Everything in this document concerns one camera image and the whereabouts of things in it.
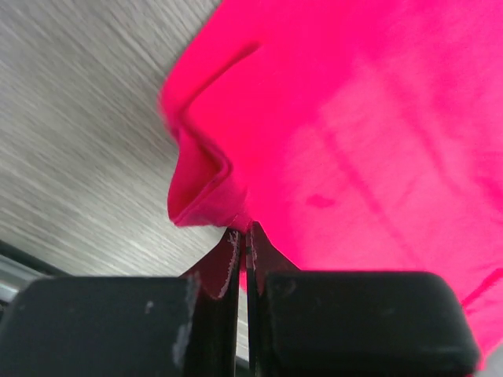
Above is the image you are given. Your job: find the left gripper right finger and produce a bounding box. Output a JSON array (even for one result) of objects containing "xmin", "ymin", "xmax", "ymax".
[{"xmin": 245, "ymin": 223, "xmax": 480, "ymax": 376}]

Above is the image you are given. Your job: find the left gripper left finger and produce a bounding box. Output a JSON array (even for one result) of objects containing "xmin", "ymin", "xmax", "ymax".
[{"xmin": 1, "ymin": 230, "xmax": 240, "ymax": 376}]

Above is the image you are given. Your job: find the crimson red t-shirt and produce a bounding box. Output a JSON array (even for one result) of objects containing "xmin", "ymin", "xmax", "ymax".
[{"xmin": 160, "ymin": 1, "xmax": 502, "ymax": 356}]

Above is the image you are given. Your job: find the aluminium frame rail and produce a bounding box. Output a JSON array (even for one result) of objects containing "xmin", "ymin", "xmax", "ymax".
[{"xmin": 0, "ymin": 240, "xmax": 70, "ymax": 315}]

